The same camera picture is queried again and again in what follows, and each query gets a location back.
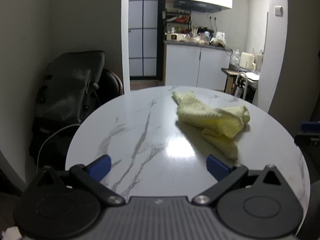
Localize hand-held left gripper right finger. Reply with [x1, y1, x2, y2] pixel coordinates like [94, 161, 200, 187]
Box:
[192, 155, 299, 207]

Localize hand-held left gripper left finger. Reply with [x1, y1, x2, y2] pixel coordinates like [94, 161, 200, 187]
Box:
[24, 154, 126, 208]

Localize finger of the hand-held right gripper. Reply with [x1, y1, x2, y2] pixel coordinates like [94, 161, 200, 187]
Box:
[301, 121, 320, 132]
[294, 132, 320, 154]

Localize yellow towel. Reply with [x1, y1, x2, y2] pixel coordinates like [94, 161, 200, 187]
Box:
[172, 91, 251, 161]

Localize dark chair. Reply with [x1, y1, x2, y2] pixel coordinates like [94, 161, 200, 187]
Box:
[96, 69, 125, 108]

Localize black bag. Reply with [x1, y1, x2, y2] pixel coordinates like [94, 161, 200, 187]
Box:
[29, 51, 106, 170]

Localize cream countertop appliance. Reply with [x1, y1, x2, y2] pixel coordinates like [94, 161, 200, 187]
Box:
[239, 51, 255, 69]

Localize kitchen cart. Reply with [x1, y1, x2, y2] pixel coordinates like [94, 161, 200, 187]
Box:
[221, 67, 260, 101]

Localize clear plastic bottles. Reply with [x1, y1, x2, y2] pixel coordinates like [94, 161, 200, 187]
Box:
[229, 49, 241, 66]

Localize white kitchen counter cabinet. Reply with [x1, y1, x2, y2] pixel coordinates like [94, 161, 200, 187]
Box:
[163, 39, 233, 92]

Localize white container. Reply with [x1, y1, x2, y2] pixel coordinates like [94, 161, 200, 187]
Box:
[167, 32, 185, 41]

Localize glass panel sliding door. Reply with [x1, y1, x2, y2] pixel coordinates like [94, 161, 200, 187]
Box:
[129, 0, 160, 78]

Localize black spice rack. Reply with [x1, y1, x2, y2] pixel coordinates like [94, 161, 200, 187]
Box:
[165, 9, 192, 34]

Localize black range hood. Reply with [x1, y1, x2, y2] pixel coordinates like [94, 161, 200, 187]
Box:
[172, 0, 222, 13]

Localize white cable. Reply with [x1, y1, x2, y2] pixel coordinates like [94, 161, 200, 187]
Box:
[36, 123, 82, 173]

